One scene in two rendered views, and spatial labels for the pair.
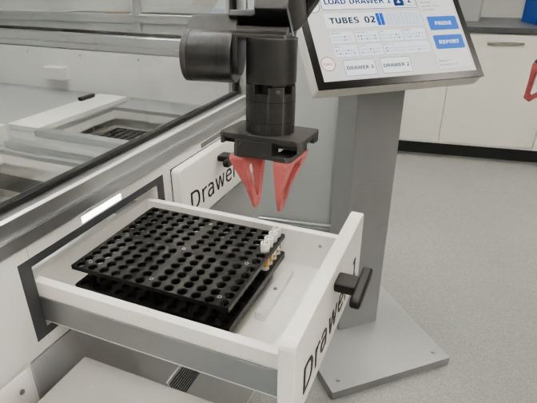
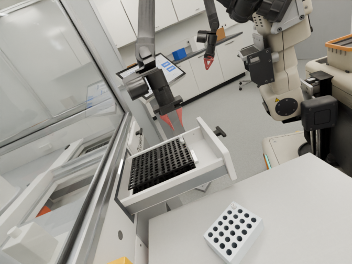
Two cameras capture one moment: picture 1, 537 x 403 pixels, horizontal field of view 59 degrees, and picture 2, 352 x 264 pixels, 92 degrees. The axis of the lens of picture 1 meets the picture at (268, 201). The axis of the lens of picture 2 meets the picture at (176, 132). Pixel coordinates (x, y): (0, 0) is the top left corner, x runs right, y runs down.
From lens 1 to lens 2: 0.21 m
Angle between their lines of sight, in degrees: 18
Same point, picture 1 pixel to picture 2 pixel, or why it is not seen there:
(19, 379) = (137, 241)
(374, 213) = (180, 130)
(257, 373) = (217, 171)
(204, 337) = (195, 173)
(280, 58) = (162, 76)
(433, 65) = (172, 76)
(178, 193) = (134, 151)
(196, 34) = (129, 83)
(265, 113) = (165, 96)
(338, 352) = not seen: hidden behind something
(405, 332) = not seen: hidden behind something
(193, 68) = (134, 94)
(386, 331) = not seen: hidden behind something
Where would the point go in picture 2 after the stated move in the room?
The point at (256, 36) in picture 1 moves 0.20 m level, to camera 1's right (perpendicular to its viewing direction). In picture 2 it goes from (150, 73) to (200, 48)
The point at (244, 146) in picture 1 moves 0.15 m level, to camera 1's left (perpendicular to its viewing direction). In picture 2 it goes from (164, 110) to (122, 135)
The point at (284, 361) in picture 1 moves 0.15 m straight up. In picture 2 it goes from (227, 157) to (211, 109)
